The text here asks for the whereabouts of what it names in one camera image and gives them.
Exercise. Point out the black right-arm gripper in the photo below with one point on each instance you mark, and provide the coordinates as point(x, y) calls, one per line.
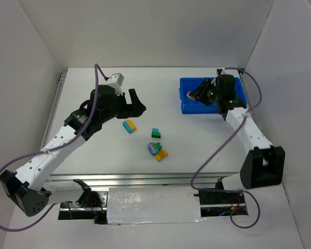
point(210, 91)

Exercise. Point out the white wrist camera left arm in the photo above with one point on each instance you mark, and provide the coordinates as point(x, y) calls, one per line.
point(115, 81)

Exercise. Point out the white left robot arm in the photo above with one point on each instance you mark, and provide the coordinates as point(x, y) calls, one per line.
point(28, 186)

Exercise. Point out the blue plastic bin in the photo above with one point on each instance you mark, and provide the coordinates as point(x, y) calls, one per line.
point(188, 106)

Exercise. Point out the silver foil covered board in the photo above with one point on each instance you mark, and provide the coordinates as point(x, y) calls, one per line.
point(153, 205)

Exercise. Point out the green curved lego brick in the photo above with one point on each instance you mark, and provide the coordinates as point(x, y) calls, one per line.
point(155, 135)

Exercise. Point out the aluminium frame rail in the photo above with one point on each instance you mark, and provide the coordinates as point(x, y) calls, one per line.
point(114, 180)

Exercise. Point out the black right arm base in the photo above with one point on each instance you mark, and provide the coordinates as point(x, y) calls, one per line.
point(214, 204)

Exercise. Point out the small green lego brick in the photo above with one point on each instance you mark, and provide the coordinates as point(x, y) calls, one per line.
point(158, 145)

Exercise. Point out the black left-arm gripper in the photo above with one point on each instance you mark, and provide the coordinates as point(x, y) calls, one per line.
point(127, 104)

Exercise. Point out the small yellow lego brick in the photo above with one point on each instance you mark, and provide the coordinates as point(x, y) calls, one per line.
point(190, 96)

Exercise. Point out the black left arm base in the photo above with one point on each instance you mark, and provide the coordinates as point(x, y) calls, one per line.
point(93, 208)

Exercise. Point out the yellow curved lego brick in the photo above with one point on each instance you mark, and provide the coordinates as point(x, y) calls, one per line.
point(161, 155)

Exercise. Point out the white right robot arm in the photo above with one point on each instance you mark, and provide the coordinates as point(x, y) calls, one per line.
point(264, 162)

